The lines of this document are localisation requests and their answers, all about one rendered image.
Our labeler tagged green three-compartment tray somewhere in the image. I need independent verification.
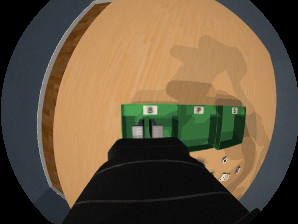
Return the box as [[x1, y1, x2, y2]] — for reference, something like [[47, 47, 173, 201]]
[[121, 104, 246, 152]]

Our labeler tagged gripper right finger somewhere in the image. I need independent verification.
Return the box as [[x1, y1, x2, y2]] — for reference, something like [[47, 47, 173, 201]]
[[149, 119, 163, 138]]

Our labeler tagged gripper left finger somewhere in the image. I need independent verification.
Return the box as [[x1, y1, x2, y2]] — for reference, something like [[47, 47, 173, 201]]
[[132, 119, 145, 138]]

